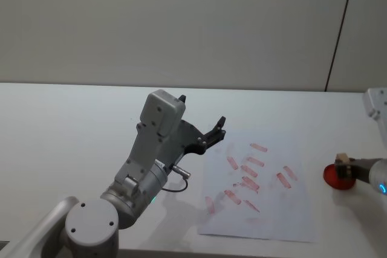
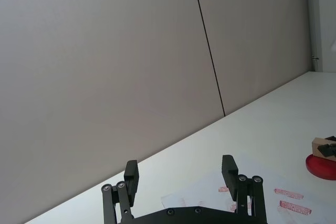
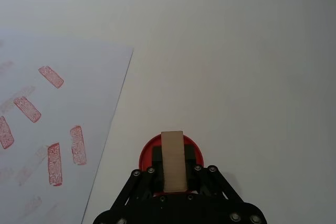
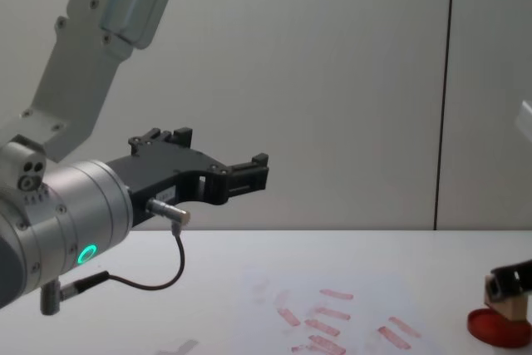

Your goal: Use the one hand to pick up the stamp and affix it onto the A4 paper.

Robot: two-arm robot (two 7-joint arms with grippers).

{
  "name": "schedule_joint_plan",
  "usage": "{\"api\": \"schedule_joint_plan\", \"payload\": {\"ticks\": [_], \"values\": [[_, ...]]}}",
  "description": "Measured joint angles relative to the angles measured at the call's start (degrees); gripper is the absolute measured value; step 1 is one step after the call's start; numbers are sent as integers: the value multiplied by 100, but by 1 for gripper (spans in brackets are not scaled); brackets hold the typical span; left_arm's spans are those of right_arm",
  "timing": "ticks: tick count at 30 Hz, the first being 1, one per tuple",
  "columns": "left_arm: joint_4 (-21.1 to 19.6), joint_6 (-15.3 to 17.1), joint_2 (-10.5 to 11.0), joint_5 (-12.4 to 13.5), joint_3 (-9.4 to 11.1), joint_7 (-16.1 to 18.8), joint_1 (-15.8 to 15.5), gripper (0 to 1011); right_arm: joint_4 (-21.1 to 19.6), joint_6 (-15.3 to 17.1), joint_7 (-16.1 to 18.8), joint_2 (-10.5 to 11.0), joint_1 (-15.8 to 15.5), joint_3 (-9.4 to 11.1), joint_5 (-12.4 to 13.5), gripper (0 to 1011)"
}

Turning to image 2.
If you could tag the wooden block stamp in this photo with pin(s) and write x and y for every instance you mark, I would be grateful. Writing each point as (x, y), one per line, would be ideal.
(315, 147)

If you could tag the red round disc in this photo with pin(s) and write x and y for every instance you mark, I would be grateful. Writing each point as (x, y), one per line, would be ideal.
(319, 169)

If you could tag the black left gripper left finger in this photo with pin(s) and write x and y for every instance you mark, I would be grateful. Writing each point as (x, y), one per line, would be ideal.
(131, 179)

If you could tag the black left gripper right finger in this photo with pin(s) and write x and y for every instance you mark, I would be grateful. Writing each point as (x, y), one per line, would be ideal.
(230, 176)

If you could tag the white paper sheet red prints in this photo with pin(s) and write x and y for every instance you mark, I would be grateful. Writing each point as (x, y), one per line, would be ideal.
(189, 195)

